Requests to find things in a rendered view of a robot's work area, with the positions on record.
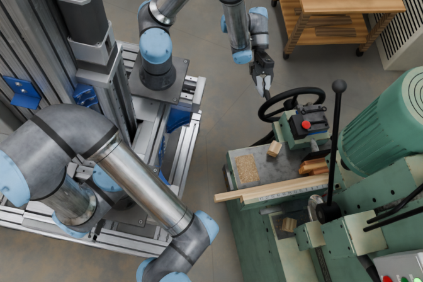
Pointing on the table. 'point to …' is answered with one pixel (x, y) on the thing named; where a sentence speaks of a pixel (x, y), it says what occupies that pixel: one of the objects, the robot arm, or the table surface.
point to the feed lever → (328, 212)
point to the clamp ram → (315, 152)
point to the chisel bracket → (345, 177)
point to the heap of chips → (247, 169)
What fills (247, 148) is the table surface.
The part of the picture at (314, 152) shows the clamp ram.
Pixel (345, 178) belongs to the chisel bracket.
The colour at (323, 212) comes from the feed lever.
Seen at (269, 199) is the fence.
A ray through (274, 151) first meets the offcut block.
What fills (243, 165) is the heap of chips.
